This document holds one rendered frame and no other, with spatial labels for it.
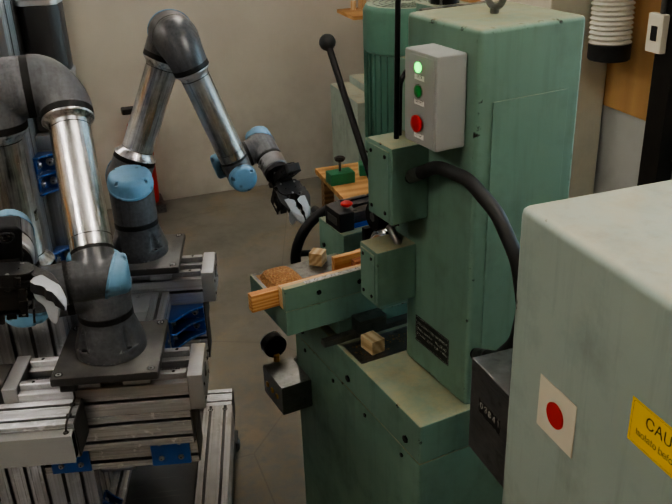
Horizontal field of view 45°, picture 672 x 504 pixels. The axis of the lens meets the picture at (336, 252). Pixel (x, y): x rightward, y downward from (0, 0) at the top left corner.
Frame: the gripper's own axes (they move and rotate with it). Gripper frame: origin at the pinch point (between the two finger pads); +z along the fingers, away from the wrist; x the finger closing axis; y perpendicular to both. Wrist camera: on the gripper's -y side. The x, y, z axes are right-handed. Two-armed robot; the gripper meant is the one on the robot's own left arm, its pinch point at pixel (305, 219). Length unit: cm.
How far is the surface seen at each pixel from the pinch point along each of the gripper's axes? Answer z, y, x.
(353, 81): -156, 110, -117
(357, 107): -126, 98, -102
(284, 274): 27.0, -19.1, 20.6
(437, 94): 41, -84, 10
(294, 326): 40, -19, 24
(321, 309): 39.3, -21.1, 17.2
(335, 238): 18.2, -15.1, 2.7
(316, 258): 23.1, -16.0, 10.2
